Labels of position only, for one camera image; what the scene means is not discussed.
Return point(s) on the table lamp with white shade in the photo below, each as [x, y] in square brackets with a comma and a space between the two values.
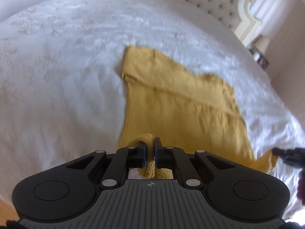
[263, 44]

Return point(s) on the yellow knit sweater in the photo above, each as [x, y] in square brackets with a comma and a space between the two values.
[178, 105]

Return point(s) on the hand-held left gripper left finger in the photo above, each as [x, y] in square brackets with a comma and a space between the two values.
[143, 156]

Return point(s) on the cream tufted headboard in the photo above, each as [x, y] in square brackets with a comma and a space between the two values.
[209, 2]

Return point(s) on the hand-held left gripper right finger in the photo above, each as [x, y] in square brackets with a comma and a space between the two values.
[157, 155]

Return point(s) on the white embroidered bedspread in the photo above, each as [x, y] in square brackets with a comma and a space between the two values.
[59, 76]

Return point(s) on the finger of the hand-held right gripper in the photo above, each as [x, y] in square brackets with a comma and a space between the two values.
[286, 153]

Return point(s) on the dark picture frame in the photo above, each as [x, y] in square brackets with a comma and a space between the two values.
[263, 62]

